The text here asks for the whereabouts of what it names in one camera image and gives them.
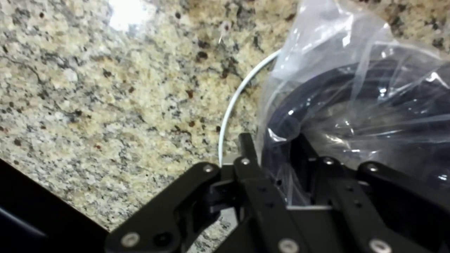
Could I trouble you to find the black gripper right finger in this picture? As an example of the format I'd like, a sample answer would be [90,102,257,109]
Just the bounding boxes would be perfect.
[289,136,450,253]

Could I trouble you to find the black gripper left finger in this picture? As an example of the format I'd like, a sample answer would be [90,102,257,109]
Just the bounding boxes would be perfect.
[105,134,308,253]

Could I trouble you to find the clear plastic bag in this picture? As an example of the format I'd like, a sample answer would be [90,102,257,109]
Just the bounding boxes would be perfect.
[257,0,450,206]

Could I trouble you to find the black ring object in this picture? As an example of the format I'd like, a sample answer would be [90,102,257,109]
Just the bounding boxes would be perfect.
[261,61,450,189]

